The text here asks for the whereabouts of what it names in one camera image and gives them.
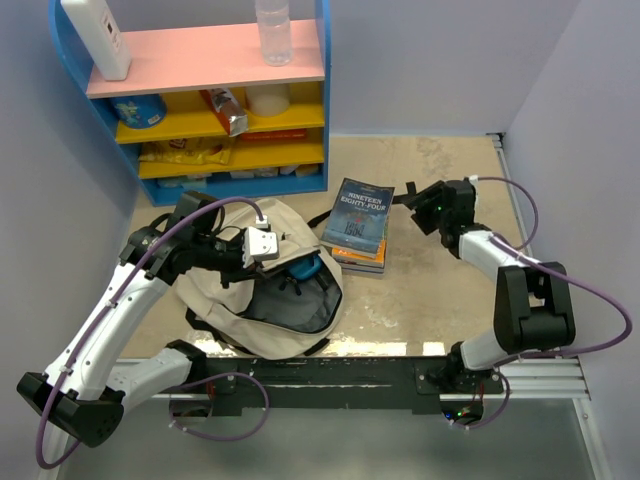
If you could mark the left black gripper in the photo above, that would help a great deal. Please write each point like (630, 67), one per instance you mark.
(254, 271)

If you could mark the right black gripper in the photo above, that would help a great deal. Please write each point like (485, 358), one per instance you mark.
(434, 193)

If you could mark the orange treehouse book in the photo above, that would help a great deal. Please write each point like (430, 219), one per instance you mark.
(379, 259)

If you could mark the dark cover book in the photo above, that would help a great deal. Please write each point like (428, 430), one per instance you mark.
(358, 217)

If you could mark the beige canvas backpack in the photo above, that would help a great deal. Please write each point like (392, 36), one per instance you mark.
(271, 315)

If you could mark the blue dinosaur pencil case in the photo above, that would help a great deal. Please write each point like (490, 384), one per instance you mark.
(305, 268)

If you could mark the purple cover book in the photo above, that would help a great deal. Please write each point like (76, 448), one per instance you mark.
(355, 268)

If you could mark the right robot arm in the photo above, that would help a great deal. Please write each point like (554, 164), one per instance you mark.
(533, 310)

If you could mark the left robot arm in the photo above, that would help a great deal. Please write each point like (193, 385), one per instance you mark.
(77, 392)

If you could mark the yellow chips bag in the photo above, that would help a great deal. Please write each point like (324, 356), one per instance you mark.
(187, 151)

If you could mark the white small boxes row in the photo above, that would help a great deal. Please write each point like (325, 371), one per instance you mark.
(200, 181)

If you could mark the blue shelf unit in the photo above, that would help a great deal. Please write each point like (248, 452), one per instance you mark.
(178, 63)

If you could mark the red flat box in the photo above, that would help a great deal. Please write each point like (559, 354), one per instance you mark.
(276, 135)

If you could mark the orange silver snack packet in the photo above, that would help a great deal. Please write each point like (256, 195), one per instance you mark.
(227, 110)

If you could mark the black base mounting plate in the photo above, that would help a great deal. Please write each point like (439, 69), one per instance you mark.
(354, 383)

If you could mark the blue round snack tub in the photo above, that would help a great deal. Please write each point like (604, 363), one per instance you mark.
(140, 111)

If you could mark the white cylindrical container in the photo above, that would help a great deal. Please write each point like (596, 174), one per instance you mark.
(268, 100)

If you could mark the clear plastic water bottle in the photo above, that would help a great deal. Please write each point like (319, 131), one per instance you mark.
(273, 20)

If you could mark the white rectangular bottle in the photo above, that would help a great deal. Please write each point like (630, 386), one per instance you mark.
(99, 32)

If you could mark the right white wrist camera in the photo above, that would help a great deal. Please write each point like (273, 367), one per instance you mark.
(474, 181)

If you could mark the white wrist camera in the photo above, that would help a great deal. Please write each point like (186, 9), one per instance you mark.
(474, 181)
(259, 246)

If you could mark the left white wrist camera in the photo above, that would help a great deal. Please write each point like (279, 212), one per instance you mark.
(259, 246)

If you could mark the aluminium frame rail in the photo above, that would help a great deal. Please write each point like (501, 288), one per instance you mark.
(551, 374)

